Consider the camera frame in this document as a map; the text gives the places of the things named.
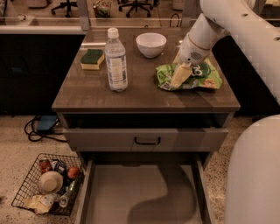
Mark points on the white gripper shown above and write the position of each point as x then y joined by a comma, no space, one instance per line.
192,52

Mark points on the green rice chip bag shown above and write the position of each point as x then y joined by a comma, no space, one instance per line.
204,75

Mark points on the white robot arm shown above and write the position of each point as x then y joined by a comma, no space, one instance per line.
253,175

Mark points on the grey drawer cabinet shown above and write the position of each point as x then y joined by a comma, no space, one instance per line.
88,92

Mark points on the grey top drawer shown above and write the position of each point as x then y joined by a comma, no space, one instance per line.
145,132

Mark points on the grey open middle drawer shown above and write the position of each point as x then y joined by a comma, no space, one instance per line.
167,192

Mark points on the crumpled yellow snack bag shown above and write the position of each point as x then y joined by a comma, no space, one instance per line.
41,204

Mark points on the white ceramic bowl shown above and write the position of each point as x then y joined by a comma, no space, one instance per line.
151,44

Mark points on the clear plastic water bottle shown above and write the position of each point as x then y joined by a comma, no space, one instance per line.
115,56

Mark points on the black office chair right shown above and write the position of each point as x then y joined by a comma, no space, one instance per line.
135,5

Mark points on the black office chair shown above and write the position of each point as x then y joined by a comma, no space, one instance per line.
135,5
68,4

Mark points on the green and yellow sponge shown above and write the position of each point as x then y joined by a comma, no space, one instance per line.
92,59

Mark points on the black office chair left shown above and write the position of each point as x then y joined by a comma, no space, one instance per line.
68,4

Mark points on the blue power adapter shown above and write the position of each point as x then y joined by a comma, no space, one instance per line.
46,123

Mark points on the red apple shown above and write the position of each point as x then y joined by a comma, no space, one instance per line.
73,172

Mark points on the blue white can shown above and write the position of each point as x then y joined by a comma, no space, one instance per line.
59,166

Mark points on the red soda can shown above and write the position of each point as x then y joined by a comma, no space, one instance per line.
45,165

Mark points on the tan upturned bowl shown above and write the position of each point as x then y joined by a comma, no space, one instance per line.
50,182

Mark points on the small glass bottle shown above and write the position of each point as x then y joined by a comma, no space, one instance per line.
64,199

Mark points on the distant wire basket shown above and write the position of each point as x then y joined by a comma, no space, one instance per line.
102,8

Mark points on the black wire basket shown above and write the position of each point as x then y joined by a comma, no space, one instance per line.
30,186

